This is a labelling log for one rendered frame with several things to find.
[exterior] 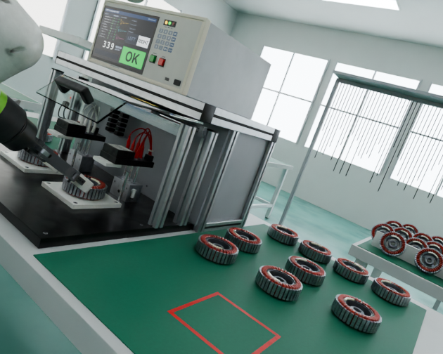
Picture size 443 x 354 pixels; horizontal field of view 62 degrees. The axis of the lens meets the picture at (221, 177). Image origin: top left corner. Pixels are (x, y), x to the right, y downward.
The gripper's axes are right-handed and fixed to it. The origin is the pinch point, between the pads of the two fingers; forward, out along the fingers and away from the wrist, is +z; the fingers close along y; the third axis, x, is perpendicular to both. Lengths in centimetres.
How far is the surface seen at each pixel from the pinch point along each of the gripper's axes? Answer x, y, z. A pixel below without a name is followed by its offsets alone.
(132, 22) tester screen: 47, -17, -7
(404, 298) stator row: 28, 76, 58
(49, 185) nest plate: -5.0, -5.0, 0.6
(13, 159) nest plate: -5.3, -24.4, 0.3
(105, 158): 9.4, -0.6, 5.3
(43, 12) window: 175, -472, 160
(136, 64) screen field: 37.0, -9.7, -0.9
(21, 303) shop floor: -55, -57, 71
